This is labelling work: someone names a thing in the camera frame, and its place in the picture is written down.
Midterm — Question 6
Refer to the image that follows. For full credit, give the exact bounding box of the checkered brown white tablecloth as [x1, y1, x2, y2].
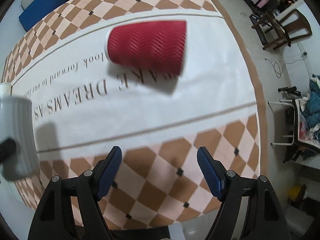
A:
[3, 0, 266, 229]

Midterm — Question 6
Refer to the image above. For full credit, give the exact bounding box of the grey ceramic mug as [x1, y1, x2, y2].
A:
[1, 96, 40, 181]

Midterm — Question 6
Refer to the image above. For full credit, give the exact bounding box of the blue folding chair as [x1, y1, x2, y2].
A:
[18, 0, 67, 31]

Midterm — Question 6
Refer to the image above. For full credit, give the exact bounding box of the pile of clothes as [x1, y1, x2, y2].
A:
[298, 75, 320, 152]

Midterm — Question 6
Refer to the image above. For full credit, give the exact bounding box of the red ribbed paper cup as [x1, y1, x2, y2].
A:
[104, 20, 187, 75]

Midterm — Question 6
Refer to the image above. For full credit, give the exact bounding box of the black cable on floor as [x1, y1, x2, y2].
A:
[265, 53, 307, 79]

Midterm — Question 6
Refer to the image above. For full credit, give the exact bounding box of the white paper cup upright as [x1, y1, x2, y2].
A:
[0, 82, 11, 98]

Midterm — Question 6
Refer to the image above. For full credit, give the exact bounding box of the dark wooden chair right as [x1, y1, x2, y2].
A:
[251, 9, 312, 50]

